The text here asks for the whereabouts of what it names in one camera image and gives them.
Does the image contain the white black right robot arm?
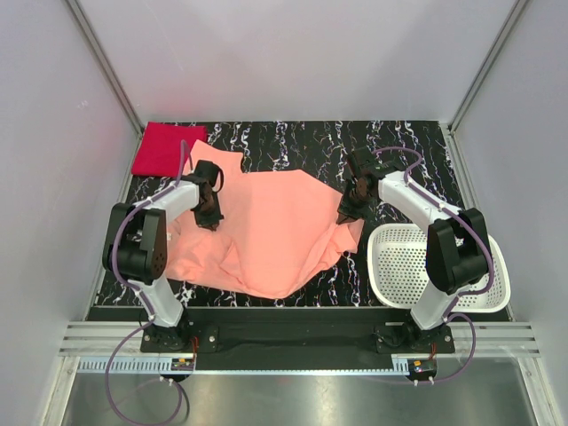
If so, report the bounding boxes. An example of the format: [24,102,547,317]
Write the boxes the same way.
[168,170,491,352]

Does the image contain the left aluminium frame post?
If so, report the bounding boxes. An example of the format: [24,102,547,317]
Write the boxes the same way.
[62,0,145,138]

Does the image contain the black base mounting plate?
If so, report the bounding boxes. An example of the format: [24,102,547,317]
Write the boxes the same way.
[141,308,455,367]

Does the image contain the folded red t shirt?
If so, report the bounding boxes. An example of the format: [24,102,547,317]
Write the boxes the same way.
[131,122,207,178]

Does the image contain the salmon pink t shirt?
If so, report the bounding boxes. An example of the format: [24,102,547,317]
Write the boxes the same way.
[165,141,364,299]

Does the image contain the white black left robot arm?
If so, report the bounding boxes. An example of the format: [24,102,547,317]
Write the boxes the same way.
[102,175,224,351]

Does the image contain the right aluminium frame post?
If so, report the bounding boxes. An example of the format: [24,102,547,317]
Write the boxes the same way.
[447,0,532,136]

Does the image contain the aluminium frame post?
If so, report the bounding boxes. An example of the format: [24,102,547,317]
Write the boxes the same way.
[62,0,145,138]
[447,0,532,136]

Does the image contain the white slotted cable duct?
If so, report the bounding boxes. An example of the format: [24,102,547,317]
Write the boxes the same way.
[78,356,409,376]

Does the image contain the white perforated plastic basket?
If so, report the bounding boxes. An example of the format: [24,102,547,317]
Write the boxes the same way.
[367,224,511,313]

